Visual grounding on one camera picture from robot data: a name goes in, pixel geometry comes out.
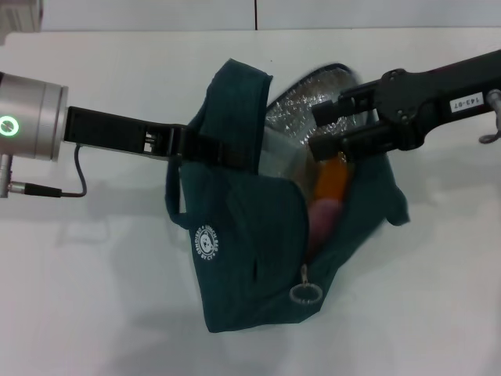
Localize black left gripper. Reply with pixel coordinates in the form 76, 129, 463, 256
61, 105, 262, 174

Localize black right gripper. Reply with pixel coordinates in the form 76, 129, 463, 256
308, 48, 501, 162

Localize clear food container blue seal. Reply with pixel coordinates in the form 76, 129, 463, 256
259, 132, 315, 197

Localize yellow banana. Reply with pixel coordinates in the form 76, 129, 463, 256
312, 154, 352, 205

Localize dark teal insulated lunch bag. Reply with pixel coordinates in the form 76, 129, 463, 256
164, 58, 412, 334

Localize pink toy peach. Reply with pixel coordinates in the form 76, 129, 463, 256
306, 197, 344, 252

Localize grey right gripper cable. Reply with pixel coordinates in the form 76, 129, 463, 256
478, 88, 501, 145

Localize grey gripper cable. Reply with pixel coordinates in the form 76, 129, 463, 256
478, 88, 501, 145
13, 143, 88, 199

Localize grey left gripper cable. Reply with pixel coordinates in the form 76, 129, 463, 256
13, 143, 88, 199

